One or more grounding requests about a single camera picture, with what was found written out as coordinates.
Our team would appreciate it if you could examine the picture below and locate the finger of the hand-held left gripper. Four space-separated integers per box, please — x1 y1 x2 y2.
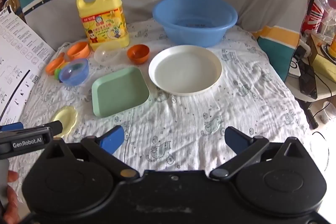
42 121 63 138
0 122 24 132

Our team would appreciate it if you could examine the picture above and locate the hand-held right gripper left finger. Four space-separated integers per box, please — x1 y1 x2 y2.
39 125 139 184

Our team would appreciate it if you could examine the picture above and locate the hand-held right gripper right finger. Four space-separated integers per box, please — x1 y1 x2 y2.
209 126 310 180

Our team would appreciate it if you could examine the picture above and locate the yellow scalloped small plate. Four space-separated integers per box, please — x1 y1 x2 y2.
51 105 78 138

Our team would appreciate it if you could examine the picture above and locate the green square plate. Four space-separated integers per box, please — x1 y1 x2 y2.
91 67 151 118

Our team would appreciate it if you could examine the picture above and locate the blue transparent bowl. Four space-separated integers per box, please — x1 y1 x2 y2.
58 58 90 86

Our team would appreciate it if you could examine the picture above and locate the clear plastic bowl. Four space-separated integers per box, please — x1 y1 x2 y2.
94 43 122 65

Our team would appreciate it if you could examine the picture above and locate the white round plate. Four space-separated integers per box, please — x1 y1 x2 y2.
148 45 223 96

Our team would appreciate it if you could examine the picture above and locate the small orange bowl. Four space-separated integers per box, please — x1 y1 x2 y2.
127 44 150 65

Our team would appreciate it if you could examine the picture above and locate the person's left hand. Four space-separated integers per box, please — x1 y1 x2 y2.
3 171 21 224

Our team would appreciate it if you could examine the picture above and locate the white cat-print blanket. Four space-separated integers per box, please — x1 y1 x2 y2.
8 18 315 182

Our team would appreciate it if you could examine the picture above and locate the white printed instruction sheet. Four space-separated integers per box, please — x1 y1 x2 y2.
0 5 56 122

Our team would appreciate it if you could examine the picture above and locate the white side table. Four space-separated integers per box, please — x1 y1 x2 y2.
285 67 336 114

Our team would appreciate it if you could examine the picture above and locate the orange plastic container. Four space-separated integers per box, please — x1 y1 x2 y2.
67 42 90 60

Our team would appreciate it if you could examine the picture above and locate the white round charger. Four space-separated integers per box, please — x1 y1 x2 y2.
288 57 302 79

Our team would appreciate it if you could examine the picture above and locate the black smartphone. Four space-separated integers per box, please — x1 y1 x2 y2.
299 59 318 100

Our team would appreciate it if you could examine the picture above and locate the teal yellow striped cushion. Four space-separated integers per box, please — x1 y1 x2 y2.
256 25 302 83

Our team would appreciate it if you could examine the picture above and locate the yellow detergent pump bottle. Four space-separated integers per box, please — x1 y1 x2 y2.
76 0 130 52

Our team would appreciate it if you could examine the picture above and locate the yellow cardboard box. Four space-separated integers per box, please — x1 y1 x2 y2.
306 32 336 83

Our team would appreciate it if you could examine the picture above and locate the blue plastic basin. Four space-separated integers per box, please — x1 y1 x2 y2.
152 0 238 48

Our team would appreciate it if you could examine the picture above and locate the yellow orange bottle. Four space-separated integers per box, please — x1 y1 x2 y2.
329 32 336 56

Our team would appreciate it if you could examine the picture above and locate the red printed bag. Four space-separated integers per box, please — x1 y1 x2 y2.
301 0 327 35

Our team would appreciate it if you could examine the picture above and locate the black cable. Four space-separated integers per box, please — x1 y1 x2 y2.
307 74 332 130

